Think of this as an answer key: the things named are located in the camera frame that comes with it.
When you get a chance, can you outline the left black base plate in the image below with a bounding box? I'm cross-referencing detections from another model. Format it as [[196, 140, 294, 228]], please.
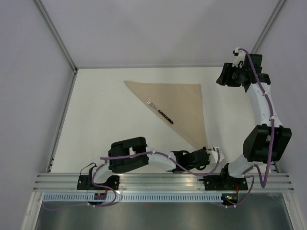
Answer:
[[77, 175, 120, 191]]

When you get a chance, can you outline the beige cloth napkin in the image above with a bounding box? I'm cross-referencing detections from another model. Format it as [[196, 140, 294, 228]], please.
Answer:
[[124, 81, 208, 149]]

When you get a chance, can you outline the left aluminium frame post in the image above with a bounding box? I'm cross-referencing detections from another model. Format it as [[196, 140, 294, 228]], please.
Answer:
[[33, 0, 78, 73]]

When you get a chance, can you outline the black handled steel fork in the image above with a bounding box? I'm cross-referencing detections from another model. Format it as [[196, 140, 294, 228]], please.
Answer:
[[145, 98, 174, 124]]

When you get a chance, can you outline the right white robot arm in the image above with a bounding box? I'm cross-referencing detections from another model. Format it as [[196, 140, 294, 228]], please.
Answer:
[[216, 48, 292, 189]]

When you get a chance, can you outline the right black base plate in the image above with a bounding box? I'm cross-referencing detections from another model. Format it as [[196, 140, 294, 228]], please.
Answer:
[[199, 175, 248, 191]]

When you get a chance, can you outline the white slotted cable duct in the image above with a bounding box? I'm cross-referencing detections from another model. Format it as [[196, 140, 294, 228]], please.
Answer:
[[43, 192, 222, 203]]

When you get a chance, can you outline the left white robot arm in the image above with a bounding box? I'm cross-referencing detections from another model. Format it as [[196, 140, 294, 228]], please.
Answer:
[[77, 137, 212, 191]]

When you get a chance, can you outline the aluminium front rail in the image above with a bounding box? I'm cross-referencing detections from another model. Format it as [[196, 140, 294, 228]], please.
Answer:
[[33, 173, 294, 193]]

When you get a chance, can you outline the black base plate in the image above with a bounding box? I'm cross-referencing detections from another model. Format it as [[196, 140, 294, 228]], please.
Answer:
[[77, 175, 120, 191], [199, 175, 248, 191]]

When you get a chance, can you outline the aluminium frame post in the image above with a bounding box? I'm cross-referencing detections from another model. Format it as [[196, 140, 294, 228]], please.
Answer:
[[248, 0, 288, 54], [33, 0, 78, 73]]

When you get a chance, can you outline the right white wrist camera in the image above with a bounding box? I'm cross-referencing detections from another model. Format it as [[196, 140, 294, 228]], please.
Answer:
[[232, 47, 250, 69]]

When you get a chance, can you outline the right aluminium frame post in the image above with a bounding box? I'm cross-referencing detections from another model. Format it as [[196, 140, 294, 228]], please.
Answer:
[[248, 0, 288, 54]]

